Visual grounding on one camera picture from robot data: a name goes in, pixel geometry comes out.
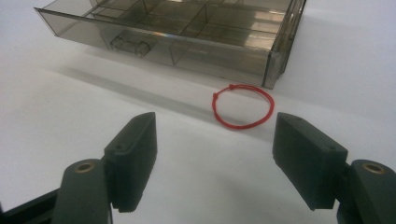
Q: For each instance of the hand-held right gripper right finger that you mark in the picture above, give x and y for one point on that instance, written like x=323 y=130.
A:
x=308 y=161

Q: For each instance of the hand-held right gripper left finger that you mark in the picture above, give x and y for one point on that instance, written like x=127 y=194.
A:
x=132 y=161

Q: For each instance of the smoky clear plastic drawer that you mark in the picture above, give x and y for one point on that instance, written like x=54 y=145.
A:
x=199 y=40

